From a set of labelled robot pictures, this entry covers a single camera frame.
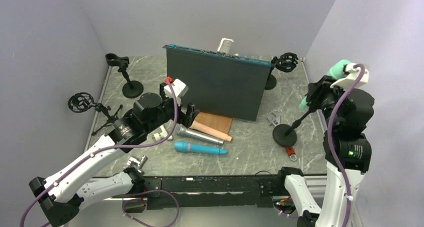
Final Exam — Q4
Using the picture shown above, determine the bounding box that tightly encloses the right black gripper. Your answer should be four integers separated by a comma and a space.
306, 73, 353, 127

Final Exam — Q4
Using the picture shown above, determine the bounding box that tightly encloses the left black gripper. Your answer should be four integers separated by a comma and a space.
144, 83, 200, 134

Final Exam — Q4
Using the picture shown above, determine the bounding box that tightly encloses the pink microphone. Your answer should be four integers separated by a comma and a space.
189, 121, 232, 142

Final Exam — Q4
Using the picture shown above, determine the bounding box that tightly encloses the grey microphone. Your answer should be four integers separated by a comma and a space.
177, 125, 224, 146

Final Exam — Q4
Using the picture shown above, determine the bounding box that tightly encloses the mint green microphone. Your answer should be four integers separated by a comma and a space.
298, 59, 352, 110

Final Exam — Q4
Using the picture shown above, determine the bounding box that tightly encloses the blue microphone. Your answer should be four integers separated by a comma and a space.
174, 141, 228, 155

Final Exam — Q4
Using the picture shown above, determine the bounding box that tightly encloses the black round-base clip stand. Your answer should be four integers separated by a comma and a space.
105, 53, 144, 99

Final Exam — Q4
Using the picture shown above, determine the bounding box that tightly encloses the black tripod shock-mount stand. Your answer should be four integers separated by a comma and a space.
67, 92, 124, 136

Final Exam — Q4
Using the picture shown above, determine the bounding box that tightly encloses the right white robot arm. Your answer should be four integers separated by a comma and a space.
275, 76, 374, 227

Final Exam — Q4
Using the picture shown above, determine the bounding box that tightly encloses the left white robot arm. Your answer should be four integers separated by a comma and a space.
29, 93, 200, 227

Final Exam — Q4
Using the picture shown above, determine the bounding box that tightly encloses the wooden board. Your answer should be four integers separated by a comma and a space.
195, 112, 233, 134

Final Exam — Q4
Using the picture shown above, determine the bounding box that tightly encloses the white plastic faucet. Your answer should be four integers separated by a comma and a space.
152, 125, 169, 142

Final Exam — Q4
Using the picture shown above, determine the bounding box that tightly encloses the dark grey upright panel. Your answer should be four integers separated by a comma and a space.
163, 44, 272, 121

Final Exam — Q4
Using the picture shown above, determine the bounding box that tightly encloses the adjustable wrench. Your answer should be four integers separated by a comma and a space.
267, 111, 297, 162

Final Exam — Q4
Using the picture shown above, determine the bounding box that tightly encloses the chrome metal faucet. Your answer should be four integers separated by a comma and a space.
124, 155, 148, 174

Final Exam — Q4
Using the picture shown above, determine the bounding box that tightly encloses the white object behind panel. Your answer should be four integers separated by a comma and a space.
217, 37, 234, 54

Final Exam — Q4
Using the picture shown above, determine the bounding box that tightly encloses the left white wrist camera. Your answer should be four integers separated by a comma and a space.
163, 76, 189, 98

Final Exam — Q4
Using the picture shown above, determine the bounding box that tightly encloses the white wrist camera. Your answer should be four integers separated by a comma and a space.
163, 76, 189, 98
330, 63, 370, 91

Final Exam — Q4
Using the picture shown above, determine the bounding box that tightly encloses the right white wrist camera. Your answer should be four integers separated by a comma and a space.
330, 63, 370, 91

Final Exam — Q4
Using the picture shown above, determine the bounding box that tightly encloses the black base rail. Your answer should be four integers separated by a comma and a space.
144, 174, 289, 210

